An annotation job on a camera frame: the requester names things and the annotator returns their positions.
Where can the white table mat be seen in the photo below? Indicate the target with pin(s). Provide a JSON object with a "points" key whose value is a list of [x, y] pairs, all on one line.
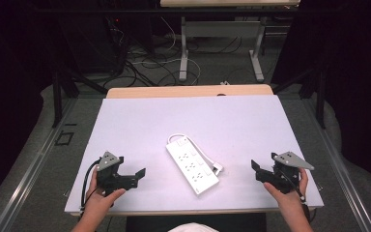
{"points": [[206, 119]]}

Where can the white power strip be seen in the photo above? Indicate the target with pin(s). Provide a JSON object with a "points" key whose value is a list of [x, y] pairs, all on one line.
{"points": [[191, 167]]}

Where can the person's left hand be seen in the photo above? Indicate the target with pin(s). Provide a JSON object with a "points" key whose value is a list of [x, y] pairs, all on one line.
{"points": [[98, 201]]}

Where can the wooden table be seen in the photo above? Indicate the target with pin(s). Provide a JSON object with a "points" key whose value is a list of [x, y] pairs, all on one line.
{"points": [[186, 91]]}

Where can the white desk with metal legs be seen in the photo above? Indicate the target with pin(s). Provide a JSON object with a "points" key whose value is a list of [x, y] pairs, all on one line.
{"points": [[225, 3]]}

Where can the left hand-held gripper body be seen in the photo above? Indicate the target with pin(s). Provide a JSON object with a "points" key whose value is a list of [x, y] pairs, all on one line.
{"points": [[108, 174]]}

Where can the black metal stand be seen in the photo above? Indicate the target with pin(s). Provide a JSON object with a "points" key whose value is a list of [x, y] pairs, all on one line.
{"points": [[319, 93], [58, 96]]}

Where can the aluminium floor rail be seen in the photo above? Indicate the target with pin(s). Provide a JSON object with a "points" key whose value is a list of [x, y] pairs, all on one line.
{"points": [[341, 174], [29, 174]]}

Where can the person's dark lap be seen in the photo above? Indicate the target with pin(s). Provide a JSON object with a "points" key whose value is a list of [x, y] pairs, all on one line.
{"points": [[238, 223]]}

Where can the person's right hand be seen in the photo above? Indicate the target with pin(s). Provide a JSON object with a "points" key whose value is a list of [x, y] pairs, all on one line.
{"points": [[288, 198]]}

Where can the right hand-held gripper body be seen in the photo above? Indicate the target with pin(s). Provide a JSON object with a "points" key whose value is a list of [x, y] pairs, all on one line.
{"points": [[285, 174]]}

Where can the person's white shirt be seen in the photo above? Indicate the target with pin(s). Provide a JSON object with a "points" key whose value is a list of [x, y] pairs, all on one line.
{"points": [[193, 227]]}

